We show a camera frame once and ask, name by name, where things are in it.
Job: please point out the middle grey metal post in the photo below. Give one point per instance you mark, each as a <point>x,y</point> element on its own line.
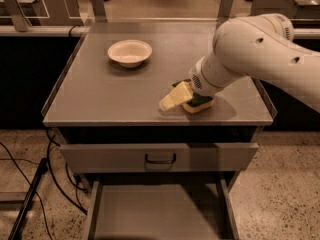
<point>99,10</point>

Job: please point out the left grey metal post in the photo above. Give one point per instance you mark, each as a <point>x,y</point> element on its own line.
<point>20,23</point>

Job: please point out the white horizontal rail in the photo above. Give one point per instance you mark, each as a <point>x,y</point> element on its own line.
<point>78,31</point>

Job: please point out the black drawer handle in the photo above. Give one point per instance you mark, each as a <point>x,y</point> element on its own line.
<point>152,159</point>

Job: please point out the black bar on floor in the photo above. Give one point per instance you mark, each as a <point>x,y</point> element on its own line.
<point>16,231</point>

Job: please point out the grey top drawer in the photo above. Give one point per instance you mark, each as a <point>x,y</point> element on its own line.
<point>129,158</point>

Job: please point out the right grey metal post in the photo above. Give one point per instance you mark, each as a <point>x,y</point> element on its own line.
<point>225,8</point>

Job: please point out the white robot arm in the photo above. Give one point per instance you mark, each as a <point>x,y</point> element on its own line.
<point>261,47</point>

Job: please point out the grey metal drawer cabinet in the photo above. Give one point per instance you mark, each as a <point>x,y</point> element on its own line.
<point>98,101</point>

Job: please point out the green and yellow sponge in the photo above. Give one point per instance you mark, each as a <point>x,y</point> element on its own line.
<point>198,103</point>

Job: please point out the grey open middle drawer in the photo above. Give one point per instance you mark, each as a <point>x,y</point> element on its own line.
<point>169,211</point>

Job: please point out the white bowl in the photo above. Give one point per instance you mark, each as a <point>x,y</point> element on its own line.
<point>129,53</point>

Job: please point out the grey metal post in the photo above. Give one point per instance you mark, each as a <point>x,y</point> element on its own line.
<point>225,8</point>
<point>20,23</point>
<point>99,10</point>

